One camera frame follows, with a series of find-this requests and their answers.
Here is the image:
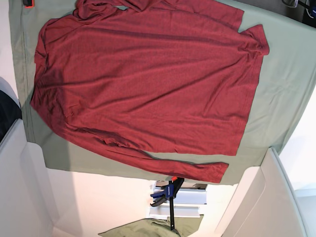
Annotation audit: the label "green table cloth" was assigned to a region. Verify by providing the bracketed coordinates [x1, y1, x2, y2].
[8, 0, 316, 185]

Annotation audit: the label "orange black clamp at edge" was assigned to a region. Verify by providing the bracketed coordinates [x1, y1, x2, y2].
[22, 0, 35, 8]

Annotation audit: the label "aluminium frame rails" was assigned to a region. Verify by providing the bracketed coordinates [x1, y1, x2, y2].
[147, 182, 207, 220]

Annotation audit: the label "dark navy fabric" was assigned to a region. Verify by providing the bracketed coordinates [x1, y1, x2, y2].
[0, 91, 22, 141]

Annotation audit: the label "white chair right side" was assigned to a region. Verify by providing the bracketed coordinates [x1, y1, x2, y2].
[214, 148, 316, 237]

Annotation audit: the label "olive green cushion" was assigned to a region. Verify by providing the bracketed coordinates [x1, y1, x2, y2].
[98, 215, 203, 237]

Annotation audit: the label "white chair left side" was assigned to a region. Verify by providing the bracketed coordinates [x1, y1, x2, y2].
[0, 79, 54, 237]

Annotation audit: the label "white chair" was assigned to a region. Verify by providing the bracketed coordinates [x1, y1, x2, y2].
[0, 79, 54, 237]
[214, 148, 316, 237]

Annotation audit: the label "red long-sleeve T-shirt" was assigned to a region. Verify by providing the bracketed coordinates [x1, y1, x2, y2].
[31, 0, 269, 183]

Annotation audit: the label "blue black bar clamp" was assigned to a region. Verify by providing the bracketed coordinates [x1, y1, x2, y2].
[150, 177, 185, 231]

